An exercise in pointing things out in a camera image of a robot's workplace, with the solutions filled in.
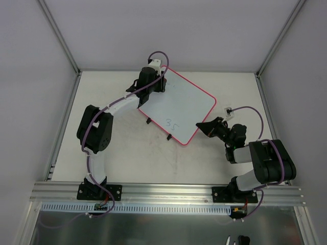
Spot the pink framed whiteboard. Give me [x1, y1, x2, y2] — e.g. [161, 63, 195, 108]
[139, 68, 217, 145]

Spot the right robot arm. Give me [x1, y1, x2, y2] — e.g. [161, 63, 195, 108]
[196, 117, 296, 203]

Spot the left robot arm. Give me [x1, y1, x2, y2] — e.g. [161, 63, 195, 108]
[77, 66, 168, 199]

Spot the black object bottom edge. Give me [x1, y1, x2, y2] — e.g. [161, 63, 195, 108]
[239, 235, 251, 245]

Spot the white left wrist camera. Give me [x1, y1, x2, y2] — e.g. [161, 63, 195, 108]
[148, 59, 161, 76]

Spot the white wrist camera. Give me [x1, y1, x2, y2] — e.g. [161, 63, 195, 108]
[148, 59, 161, 76]
[224, 107, 235, 121]

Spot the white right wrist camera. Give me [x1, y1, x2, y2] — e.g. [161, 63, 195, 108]
[224, 107, 235, 121]

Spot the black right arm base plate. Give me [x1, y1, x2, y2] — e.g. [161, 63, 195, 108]
[212, 186, 258, 204]

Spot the left aluminium frame post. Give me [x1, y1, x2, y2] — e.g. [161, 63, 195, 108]
[36, 0, 81, 75]

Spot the aluminium frame post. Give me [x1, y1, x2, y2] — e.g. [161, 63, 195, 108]
[36, 0, 81, 75]
[255, 0, 307, 77]

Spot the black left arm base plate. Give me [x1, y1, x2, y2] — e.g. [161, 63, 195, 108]
[77, 181, 123, 201]

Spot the right aluminium frame post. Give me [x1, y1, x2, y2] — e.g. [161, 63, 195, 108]
[255, 0, 307, 77]

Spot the aluminium mounting rail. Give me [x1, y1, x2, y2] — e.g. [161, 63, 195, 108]
[29, 181, 307, 206]

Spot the slotted white cable duct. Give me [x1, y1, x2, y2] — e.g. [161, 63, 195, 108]
[40, 202, 231, 216]

